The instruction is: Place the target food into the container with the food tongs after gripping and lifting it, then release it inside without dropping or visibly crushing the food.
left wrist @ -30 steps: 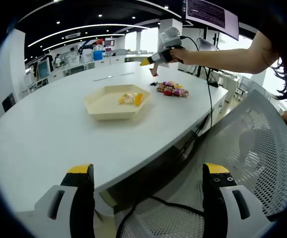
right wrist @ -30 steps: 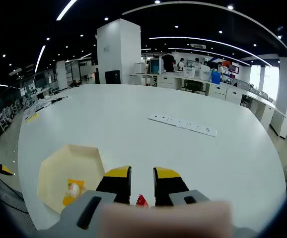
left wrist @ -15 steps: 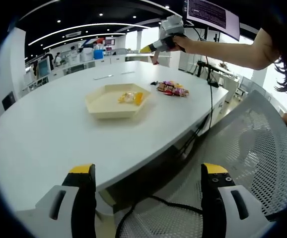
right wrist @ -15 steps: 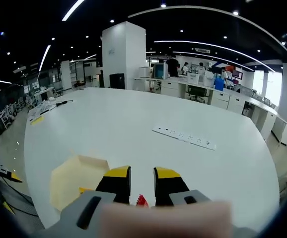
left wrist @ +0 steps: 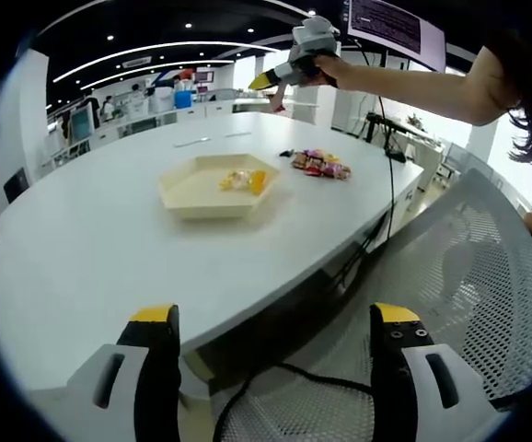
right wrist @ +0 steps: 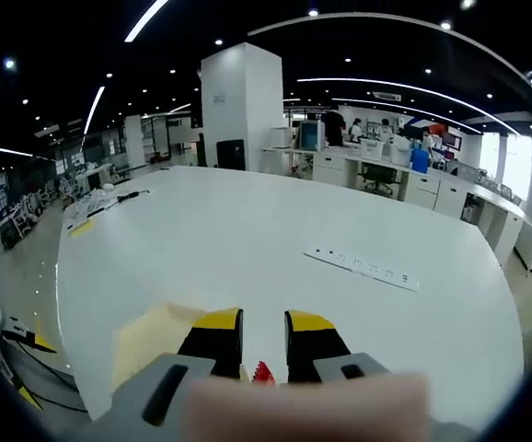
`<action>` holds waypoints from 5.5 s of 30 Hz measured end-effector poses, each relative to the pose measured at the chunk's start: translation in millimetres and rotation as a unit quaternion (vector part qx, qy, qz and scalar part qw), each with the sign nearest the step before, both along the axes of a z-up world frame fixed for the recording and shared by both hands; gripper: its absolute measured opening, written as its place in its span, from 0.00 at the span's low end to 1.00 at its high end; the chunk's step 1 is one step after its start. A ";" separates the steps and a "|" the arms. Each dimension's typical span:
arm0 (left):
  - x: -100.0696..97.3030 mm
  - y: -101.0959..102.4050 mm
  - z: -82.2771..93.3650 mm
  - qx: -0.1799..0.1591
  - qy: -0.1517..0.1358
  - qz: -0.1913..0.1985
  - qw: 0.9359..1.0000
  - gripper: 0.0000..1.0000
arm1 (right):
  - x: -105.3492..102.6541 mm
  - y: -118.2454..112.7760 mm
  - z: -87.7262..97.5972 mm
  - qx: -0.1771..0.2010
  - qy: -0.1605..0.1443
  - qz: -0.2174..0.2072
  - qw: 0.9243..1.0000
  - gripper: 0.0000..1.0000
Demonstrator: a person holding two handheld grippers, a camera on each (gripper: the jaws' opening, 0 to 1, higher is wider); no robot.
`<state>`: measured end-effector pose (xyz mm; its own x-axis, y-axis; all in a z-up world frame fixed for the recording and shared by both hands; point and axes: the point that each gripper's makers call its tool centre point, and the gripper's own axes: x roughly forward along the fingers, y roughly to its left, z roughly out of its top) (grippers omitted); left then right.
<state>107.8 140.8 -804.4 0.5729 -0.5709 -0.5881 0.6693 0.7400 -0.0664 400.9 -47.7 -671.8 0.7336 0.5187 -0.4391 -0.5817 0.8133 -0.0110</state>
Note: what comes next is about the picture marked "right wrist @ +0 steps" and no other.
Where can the blue storage bin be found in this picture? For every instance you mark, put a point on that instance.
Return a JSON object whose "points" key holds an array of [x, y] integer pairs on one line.
{"points": [[419, 161]]}

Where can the red snack packet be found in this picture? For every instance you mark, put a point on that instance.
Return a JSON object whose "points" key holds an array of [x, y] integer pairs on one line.
{"points": [[263, 372]]}

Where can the white power strip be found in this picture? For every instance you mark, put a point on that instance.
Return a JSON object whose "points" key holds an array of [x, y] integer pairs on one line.
{"points": [[362, 267]]}

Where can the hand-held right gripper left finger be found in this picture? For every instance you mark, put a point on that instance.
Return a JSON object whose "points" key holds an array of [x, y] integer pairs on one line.
{"points": [[211, 340]]}

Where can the black chair backrest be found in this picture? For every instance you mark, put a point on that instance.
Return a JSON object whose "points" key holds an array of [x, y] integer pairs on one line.
{"points": [[230, 154]]}

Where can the desktop computer monitor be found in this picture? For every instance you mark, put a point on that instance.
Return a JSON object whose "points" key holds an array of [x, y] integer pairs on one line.
{"points": [[312, 136]]}

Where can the white storage bin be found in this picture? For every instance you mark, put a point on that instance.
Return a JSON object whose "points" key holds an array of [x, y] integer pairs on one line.
{"points": [[373, 148]]}

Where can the white cabinet desk row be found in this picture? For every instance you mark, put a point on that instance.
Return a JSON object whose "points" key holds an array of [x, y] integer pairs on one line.
{"points": [[424, 184]]}

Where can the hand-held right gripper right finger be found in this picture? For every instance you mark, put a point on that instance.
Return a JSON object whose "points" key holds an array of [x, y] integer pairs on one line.
{"points": [[312, 345]]}

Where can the yellow flat sheet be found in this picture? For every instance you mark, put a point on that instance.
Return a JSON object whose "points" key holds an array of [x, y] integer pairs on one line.
{"points": [[82, 228]]}

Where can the beige hexagonal container tray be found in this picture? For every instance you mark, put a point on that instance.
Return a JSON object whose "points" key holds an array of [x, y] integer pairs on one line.
{"points": [[155, 331]]}

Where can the black swivel office chair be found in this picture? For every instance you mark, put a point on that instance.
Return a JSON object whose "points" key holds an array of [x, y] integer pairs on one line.
{"points": [[378, 177]]}

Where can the dusty pink food tongs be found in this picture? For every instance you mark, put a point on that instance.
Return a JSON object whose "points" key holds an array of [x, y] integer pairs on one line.
{"points": [[307, 410]]}

